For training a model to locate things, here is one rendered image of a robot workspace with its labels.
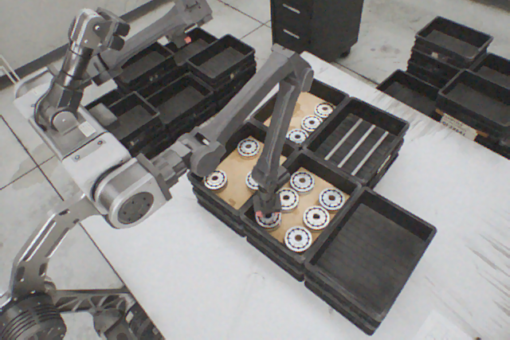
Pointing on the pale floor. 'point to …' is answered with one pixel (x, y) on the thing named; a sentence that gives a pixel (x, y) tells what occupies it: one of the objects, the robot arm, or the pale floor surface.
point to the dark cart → (318, 5)
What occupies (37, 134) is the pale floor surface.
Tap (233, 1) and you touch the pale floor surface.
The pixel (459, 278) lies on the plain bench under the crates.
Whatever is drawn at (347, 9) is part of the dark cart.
